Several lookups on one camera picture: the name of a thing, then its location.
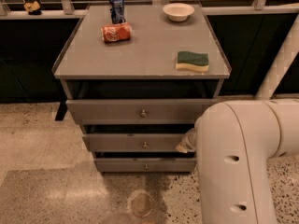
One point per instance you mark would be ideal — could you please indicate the grey drawer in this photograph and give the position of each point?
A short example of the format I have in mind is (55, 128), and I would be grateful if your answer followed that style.
(138, 142)
(140, 165)
(138, 111)

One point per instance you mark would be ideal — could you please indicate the white diagonal pipe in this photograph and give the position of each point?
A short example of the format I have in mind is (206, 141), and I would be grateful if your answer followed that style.
(281, 63)

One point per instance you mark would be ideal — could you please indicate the grey drawer cabinet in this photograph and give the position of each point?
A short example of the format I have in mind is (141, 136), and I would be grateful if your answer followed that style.
(143, 67)

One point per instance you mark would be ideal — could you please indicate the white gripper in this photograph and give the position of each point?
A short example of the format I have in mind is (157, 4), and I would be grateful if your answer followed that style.
(188, 143)

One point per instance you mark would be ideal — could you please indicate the grey bottom drawer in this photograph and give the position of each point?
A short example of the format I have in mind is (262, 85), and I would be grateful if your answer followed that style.
(140, 165)

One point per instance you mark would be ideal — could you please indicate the white bowl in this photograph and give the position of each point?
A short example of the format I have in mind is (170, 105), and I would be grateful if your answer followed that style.
(178, 12)

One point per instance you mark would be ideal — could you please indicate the metal railing ledge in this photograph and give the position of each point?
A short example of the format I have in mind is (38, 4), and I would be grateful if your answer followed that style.
(40, 14)

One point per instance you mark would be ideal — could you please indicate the green yellow sponge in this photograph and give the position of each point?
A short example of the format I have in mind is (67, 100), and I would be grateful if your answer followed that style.
(193, 61)

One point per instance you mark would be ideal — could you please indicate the blue soda can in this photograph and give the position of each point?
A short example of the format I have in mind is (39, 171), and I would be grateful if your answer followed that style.
(117, 11)

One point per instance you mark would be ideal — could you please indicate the small yellow black object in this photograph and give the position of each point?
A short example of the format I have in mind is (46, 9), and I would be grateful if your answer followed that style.
(32, 8)

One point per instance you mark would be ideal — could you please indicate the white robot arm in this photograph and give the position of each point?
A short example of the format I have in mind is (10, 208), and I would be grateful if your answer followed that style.
(233, 141)

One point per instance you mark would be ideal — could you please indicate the grey top drawer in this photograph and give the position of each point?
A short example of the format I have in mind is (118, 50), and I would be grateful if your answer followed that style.
(138, 111)

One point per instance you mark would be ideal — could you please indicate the orange soda can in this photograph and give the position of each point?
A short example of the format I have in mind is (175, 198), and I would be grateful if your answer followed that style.
(116, 32)

